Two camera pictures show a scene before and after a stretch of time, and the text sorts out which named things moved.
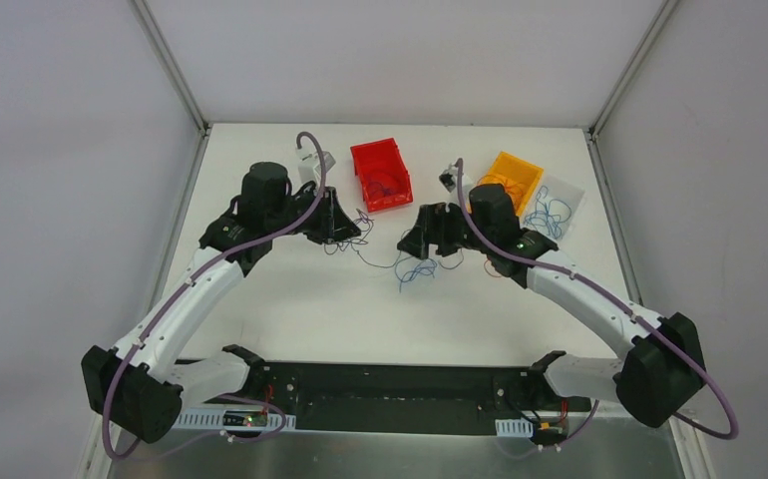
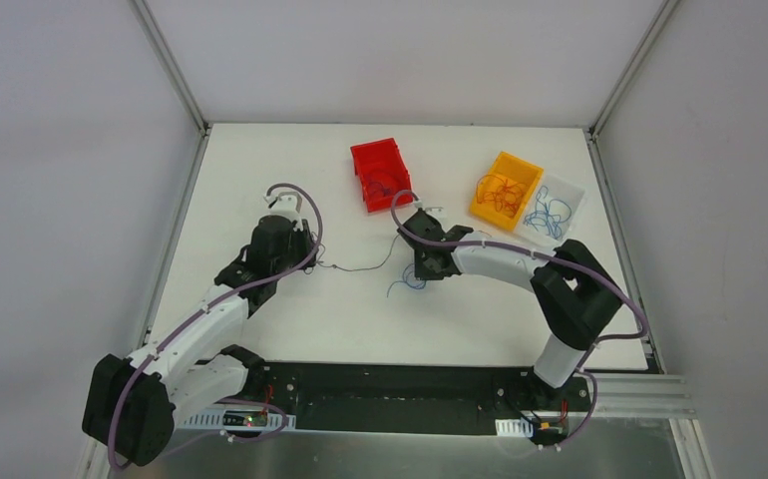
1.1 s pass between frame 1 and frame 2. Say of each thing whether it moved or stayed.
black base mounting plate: stayed
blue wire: stayed
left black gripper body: moved
